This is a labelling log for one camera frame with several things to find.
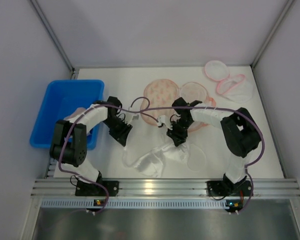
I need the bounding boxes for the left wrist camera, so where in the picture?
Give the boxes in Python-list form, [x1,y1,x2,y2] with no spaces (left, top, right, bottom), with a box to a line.
[129,112,140,122]

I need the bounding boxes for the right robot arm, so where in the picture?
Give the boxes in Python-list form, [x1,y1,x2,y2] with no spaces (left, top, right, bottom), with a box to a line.
[166,97,265,196]

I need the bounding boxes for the floral orange laundry bag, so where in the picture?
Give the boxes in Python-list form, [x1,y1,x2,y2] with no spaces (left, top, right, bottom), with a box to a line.
[141,79,217,133]

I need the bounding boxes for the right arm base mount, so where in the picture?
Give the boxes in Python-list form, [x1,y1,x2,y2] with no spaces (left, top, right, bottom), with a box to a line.
[207,178,253,200]

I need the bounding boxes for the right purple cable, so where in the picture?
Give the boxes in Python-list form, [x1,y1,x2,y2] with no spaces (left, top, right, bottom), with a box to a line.
[139,106,267,215]

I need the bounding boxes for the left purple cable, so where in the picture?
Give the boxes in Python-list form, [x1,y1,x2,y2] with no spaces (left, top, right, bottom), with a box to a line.
[57,96,151,213]

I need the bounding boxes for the pink trimmed mesh laundry bag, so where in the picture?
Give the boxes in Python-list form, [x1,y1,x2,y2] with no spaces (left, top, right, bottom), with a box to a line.
[203,60,254,104]

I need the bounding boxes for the aluminium mounting rail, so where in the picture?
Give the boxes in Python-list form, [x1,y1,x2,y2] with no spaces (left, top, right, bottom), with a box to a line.
[30,177,300,210]

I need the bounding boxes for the pink bra in bin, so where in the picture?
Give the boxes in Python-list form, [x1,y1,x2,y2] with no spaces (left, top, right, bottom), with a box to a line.
[64,107,86,121]

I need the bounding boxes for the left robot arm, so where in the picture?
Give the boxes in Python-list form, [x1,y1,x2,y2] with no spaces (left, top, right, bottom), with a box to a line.
[49,96,134,185]

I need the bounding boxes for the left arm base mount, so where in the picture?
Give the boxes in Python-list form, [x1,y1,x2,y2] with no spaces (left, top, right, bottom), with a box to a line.
[74,180,120,197]

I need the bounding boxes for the purple cable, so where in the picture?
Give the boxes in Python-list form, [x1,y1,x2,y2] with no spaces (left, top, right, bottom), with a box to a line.
[139,106,267,215]
[57,96,151,213]

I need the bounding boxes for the white satin bra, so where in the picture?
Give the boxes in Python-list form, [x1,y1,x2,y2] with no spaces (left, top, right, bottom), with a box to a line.
[122,143,207,178]

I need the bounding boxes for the blue plastic bin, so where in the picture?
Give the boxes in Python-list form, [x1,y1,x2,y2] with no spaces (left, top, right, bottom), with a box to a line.
[29,79,105,149]

